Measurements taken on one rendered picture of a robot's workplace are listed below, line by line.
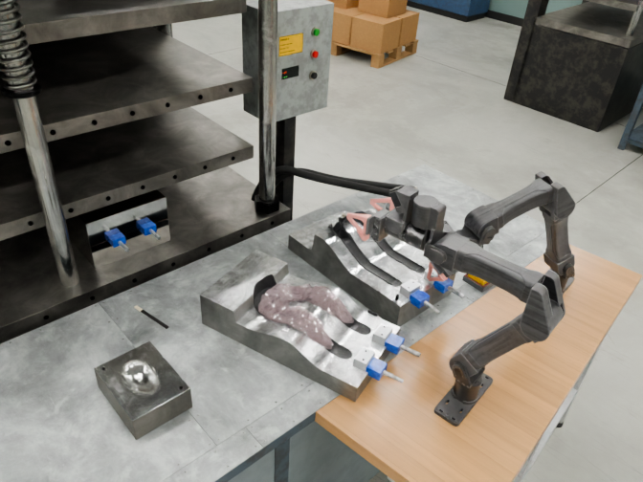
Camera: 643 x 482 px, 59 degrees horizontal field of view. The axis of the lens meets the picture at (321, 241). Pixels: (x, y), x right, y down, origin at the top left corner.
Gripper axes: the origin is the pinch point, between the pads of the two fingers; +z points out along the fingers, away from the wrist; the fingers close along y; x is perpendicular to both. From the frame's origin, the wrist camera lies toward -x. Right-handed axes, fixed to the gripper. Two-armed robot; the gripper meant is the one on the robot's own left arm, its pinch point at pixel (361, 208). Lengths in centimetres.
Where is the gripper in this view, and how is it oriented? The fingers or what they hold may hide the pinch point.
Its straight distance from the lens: 145.1
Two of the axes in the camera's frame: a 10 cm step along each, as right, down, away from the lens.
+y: -6.5, 4.1, -6.4
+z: -7.6, -4.0, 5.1
